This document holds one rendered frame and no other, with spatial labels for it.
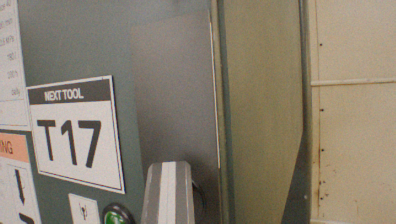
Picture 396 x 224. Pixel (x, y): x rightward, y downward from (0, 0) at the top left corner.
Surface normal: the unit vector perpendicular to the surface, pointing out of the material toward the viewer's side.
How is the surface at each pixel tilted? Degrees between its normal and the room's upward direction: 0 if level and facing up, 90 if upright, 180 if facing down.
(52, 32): 90
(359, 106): 90
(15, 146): 90
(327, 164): 90
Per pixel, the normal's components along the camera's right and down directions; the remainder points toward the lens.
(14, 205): -0.45, 0.13
